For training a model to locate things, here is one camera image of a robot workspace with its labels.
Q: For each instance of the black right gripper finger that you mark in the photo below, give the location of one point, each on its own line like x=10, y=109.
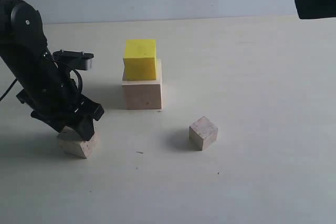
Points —
x=315, y=9

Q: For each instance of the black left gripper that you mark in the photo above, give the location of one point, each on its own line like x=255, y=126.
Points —
x=55, y=104

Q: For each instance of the medium wooden cube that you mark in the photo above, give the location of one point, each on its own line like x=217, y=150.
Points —
x=72, y=143

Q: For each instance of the large wooden cube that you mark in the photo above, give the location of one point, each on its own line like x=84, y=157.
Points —
x=143, y=94

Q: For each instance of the yellow cube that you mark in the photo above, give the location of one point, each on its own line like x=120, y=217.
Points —
x=140, y=59

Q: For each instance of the small wooden cube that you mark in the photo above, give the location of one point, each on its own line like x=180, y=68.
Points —
x=203, y=133

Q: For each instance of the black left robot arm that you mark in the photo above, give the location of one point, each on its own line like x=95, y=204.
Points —
x=24, y=47

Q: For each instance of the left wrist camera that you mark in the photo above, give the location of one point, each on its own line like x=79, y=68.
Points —
x=76, y=60

